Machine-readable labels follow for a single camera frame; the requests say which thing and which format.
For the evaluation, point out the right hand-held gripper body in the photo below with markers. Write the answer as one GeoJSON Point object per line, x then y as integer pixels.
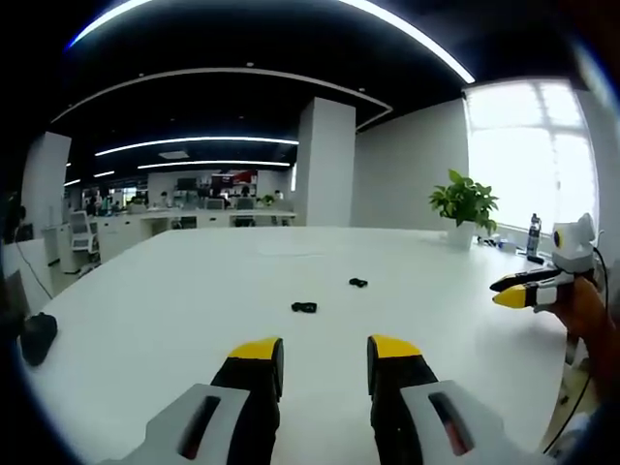
{"type": "Point", "coordinates": [574, 247]}

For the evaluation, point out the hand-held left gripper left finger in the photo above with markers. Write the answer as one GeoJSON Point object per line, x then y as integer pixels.
{"type": "Point", "coordinates": [227, 412]}

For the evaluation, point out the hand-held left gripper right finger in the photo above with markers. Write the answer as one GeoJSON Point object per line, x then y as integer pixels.
{"type": "Point", "coordinates": [412, 412]}

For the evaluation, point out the black plastic buckle part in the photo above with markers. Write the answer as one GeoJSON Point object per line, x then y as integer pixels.
{"type": "Point", "coordinates": [305, 307]}
{"type": "Point", "coordinates": [359, 281]}

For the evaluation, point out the person's right hand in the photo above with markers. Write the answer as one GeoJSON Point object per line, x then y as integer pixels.
{"type": "Point", "coordinates": [583, 310]}

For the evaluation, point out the dark water bottle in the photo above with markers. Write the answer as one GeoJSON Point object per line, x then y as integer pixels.
{"type": "Point", "coordinates": [533, 236]}

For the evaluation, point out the green potted plant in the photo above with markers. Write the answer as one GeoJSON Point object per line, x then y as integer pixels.
{"type": "Point", "coordinates": [466, 206]}

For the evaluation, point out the white office desk row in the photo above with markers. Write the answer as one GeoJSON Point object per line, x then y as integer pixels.
{"type": "Point", "coordinates": [213, 218]}

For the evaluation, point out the black pouch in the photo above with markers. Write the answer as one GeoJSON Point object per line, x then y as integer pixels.
{"type": "Point", "coordinates": [38, 336]}

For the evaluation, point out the white office chair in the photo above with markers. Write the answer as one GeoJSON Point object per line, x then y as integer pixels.
{"type": "Point", "coordinates": [83, 237]}

